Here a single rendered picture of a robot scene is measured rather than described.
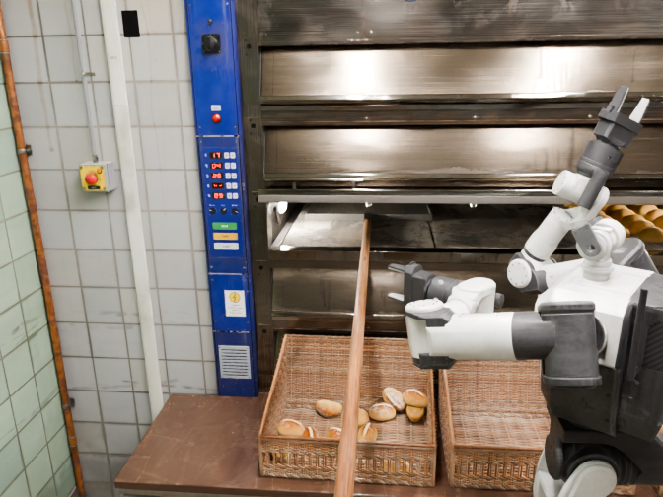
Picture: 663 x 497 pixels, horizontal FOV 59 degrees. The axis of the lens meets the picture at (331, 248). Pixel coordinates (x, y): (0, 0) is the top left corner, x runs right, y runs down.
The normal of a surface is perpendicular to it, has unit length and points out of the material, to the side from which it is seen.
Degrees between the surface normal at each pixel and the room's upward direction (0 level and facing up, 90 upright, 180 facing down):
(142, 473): 0
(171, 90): 90
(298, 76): 70
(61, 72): 90
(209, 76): 90
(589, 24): 90
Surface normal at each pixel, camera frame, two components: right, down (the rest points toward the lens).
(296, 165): -0.10, -0.04
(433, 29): -0.10, 0.30
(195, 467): -0.02, -0.95
